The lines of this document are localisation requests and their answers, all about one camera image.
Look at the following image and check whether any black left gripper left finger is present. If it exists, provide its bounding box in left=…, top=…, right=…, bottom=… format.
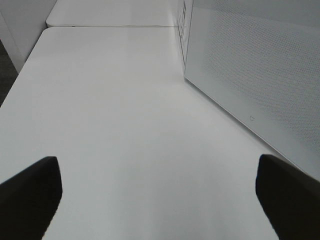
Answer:
left=0, top=156, right=63, bottom=240

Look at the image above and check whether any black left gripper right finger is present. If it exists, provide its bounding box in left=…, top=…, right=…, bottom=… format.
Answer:
left=255, top=154, right=320, bottom=240

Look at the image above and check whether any white microwave door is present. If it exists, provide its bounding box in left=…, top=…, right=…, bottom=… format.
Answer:
left=184, top=0, right=320, bottom=179

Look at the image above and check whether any white microwave oven body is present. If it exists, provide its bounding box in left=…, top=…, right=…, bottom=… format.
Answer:
left=173, top=0, right=194, bottom=66

